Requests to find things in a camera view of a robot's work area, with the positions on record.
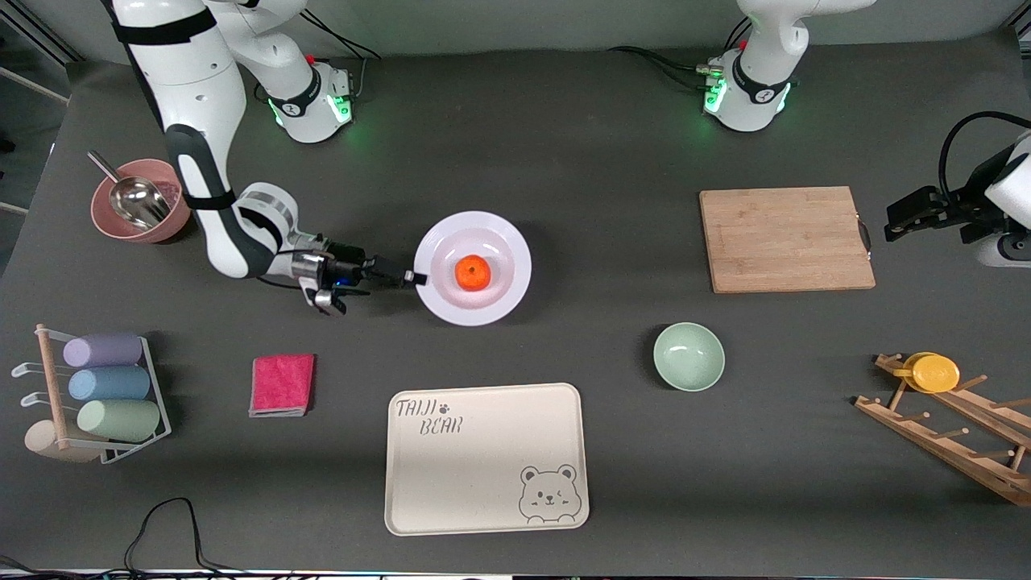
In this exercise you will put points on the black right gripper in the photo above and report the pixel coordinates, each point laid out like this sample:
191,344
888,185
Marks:
348,263

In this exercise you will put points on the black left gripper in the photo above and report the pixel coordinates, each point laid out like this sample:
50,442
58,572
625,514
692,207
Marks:
955,206

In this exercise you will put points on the white round plate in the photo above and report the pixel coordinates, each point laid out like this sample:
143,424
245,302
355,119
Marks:
451,300

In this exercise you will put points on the orange fruit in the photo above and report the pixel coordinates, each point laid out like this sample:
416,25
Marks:
473,272

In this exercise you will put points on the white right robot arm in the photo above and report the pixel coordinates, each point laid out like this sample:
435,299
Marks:
193,80

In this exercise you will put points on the wooden cutting board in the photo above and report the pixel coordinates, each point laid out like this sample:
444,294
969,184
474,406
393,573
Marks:
785,239

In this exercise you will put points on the yellow mug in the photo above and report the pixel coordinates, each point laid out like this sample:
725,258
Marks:
934,373

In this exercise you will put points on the pink folded cloth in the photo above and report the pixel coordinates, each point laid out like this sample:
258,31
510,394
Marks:
282,385

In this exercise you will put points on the cream bear print tray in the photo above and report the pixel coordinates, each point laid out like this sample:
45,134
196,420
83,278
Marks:
486,467

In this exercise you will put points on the wooden mug rack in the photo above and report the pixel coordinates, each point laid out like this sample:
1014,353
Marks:
926,435

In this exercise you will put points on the metal scoop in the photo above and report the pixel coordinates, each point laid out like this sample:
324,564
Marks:
141,201

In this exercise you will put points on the pale green bowl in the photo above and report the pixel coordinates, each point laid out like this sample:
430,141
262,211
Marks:
689,357

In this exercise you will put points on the pink bowl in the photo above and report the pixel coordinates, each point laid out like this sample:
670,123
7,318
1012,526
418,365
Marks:
109,221

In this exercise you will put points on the purple cup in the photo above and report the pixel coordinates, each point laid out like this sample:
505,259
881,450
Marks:
103,350

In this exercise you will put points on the blue cup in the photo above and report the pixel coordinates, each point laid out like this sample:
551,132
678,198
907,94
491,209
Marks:
109,384

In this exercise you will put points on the green cup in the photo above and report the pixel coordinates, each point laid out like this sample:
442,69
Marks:
119,420

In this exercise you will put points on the beige cup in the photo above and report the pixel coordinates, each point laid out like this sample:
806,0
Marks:
40,441

